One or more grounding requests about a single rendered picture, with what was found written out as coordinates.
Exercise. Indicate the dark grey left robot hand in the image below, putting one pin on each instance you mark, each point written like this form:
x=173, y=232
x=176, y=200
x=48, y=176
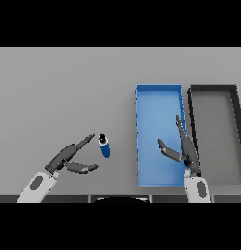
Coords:
x=65, y=156

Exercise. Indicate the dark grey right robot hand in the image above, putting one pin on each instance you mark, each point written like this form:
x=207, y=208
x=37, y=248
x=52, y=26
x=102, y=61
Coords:
x=189, y=150

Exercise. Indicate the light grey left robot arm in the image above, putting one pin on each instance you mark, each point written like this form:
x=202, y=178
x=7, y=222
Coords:
x=37, y=187

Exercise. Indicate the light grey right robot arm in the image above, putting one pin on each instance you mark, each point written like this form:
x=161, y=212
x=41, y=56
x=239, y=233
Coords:
x=196, y=189

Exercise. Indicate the dark grey bin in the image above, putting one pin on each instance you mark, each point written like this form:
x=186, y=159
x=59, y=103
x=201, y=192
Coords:
x=218, y=133

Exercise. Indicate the blue bin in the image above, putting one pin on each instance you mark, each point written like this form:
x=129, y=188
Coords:
x=157, y=136

